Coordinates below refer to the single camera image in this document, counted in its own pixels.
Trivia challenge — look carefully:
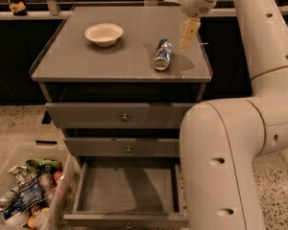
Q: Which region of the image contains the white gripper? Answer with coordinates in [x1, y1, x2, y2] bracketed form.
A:
[163, 0, 216, 49]

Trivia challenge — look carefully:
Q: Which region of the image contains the blue silver redbull can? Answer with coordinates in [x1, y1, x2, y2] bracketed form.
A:
[153, 39, 173, 71]

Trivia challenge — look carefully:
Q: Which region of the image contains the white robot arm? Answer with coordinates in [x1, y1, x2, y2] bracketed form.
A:
[165, 0, 288, 230]

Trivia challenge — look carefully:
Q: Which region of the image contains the grey drawer cabinet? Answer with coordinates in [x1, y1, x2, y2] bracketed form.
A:
[29, 5, 213, 177]

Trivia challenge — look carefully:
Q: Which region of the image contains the grey top drawer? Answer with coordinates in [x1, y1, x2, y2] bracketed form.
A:
[46, 103, 191, 128]

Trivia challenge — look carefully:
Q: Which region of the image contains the grey middle drawer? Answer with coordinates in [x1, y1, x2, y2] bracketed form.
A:
[65, 138, 180, 157]

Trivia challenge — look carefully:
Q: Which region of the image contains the grey open bottom drawer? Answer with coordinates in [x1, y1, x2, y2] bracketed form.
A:
[64, 157, 188, 230]

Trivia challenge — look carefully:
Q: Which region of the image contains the white paper bowl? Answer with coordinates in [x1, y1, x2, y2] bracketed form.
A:
[84, 23, 124, 47]

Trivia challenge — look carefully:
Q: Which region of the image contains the small yellow black object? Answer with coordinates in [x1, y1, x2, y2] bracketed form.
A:
[9, 2, 27, 15]

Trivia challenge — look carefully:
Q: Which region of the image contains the green snack bag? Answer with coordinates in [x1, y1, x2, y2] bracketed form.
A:
[26, 158, 62, 173]

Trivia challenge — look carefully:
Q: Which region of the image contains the clear plastic storage bin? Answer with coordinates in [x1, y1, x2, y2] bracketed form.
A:
[0, 145, 74, 230]

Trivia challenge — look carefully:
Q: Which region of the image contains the blue snack bag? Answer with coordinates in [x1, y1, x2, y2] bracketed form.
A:
[19, 172, 43, 211]

